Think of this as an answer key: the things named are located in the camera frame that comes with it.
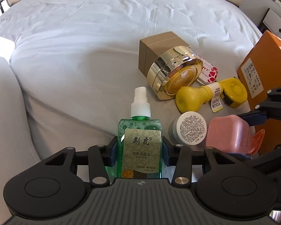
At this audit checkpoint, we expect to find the gold cosmetic jar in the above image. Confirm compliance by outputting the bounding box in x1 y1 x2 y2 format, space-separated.
147 46 204 101

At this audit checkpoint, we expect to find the small white labelled jar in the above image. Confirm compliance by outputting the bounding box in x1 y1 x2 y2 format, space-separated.
168 111 208 146

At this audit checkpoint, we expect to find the white tube with red dots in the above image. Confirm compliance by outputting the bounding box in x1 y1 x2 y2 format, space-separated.
194 54 219 86

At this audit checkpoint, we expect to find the brown cardboard box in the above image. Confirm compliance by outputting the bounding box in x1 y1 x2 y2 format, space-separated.
139 31 191 78

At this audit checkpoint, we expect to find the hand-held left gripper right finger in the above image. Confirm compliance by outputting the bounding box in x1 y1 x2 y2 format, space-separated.
162 136 235 188

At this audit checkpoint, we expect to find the green spray bottle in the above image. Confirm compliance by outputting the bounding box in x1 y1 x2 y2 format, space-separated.
117 87 163 179

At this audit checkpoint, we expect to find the yellow tape measure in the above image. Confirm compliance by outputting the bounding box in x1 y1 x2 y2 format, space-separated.
219 77 248 108

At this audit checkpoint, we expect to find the orange cardboard box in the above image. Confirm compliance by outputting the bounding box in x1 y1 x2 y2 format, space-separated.
236 30 281 156

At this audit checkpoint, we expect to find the pink plastic container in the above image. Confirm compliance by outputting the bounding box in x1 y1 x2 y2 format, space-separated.
205 115 265 155

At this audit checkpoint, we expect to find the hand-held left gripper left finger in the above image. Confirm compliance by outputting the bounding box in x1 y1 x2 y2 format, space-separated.
41 136 119 188

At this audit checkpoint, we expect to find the light grey cushion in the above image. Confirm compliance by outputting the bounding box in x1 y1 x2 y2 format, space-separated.
0 56 42 218

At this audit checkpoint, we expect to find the yellow mushroom-shaped bottle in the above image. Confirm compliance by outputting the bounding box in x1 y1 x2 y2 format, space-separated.
176 81 224 113

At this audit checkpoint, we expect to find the white and black nightstand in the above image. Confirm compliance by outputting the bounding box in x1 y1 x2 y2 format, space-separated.
257 8 281 36

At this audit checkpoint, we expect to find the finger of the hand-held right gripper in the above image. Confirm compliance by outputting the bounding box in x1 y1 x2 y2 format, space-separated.
227 144 281 176
236 84 281 127

